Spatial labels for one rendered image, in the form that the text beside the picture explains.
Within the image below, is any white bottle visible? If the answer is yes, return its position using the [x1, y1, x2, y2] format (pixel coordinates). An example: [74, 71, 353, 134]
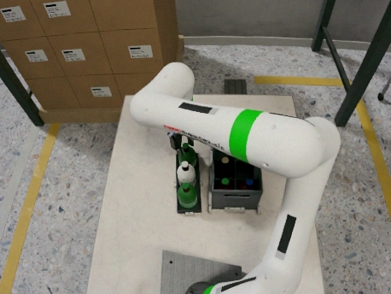
[177, 162, 196, 186]

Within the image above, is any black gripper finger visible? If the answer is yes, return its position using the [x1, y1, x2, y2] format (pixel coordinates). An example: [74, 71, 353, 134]
[187, 137, 194, 147]
[167, 132, 183, 157]

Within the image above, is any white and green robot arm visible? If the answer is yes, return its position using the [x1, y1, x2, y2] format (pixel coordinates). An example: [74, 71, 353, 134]
[130, 62, 341, 294]

